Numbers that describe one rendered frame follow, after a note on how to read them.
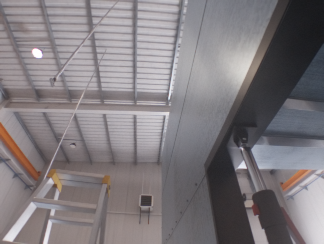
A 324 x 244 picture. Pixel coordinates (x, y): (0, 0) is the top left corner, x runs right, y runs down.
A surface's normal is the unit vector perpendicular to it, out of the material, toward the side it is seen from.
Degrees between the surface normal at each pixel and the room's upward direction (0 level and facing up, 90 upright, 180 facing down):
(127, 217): 90
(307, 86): 180
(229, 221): 90
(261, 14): 90
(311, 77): 180
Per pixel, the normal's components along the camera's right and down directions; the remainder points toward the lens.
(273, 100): 0.00, 0.71
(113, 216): 0.10, -0.70
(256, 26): -1.00, -0.07
